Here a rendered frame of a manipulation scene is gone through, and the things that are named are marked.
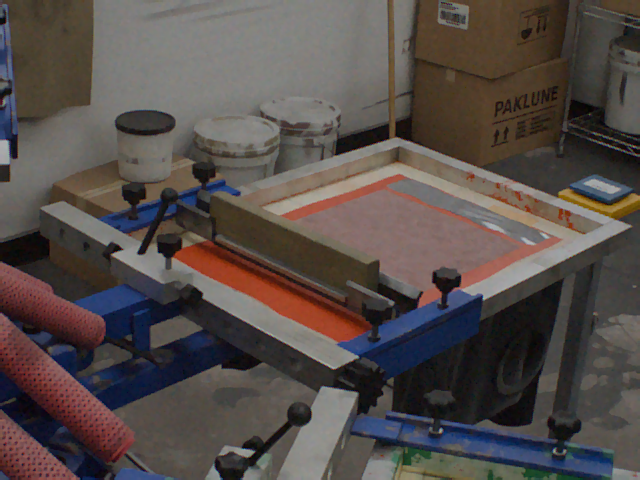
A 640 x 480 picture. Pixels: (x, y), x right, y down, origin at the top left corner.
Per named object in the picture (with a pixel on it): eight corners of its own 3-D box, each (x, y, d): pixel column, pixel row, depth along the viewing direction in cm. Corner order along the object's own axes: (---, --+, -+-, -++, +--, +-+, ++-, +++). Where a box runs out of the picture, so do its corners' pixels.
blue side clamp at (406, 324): (454, 322, 200) (459, 283, 197) (478, 333, 197) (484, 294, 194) (325, 385, 180) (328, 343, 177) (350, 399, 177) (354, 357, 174)
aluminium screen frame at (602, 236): (395, 153, 266) (396, 136, 264) (629, 244, 230) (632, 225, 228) (95, 252, 213) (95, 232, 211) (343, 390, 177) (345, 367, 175)
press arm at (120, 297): (154, 301, 189) (154, 272, 187) (179, 316, 186) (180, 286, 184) (62, 336, 178) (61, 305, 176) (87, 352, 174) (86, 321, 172)
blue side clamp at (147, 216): (221, 213, 234) (223, 178, 231) (239, 221, 231) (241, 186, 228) (93, 256, 214) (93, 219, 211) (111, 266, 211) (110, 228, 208)
